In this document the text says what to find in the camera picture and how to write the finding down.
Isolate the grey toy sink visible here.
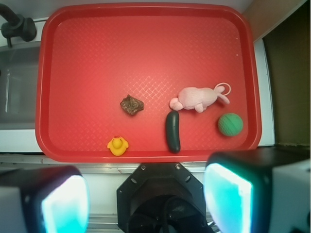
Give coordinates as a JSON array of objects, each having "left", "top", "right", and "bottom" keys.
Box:
[{"left": 0, "top": 42, "right": 40, "bottom": 130}]

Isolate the black faucet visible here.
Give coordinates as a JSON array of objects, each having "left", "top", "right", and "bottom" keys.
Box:
[{"left": 0, "top": 3, "right": 37, "bottom": 48}]

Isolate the green textured ball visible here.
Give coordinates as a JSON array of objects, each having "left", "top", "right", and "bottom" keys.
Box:
[{"left": 217, "top": 113, "right": 243, "bottom": 137}]

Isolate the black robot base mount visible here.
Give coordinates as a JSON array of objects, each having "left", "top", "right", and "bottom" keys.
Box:
[{"left": 116, "top": 163, "right": 213, "bottom": 233}]

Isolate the brown crumpled lump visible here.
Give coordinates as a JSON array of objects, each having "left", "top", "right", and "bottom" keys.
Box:
[{"left": 120, "top": 95, "right": 144, "bottom": 116}]

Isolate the pink plush bunny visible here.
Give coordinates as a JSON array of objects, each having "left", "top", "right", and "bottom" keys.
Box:
[{"left": 169, "top": 83, "right": 231, "bottom": 113}]

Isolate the dark green toy cucumber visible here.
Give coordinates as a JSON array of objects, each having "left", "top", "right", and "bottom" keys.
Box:
[{"left": 165, "top": 111, "right": 181, "bottom": 153}]

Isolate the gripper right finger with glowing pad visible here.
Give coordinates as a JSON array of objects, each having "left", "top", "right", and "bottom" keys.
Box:
[{"left": 203, "top": 146, "right": 311, "bottom": 233}]

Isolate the yellow rubber duck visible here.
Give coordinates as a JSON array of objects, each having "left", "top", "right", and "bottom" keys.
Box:
[{"left": 107, "top": 136, "right": 129, "bottom": 156}]

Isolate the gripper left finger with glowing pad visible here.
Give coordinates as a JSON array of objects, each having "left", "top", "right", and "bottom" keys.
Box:
[{"left": 0, "top": 166, "right": 90, "bottom": 233}]

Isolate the red plastic tray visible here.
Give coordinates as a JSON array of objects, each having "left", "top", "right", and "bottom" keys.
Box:
[{"left": 35, "top": 3, "right": 261, "bottom": 163}]

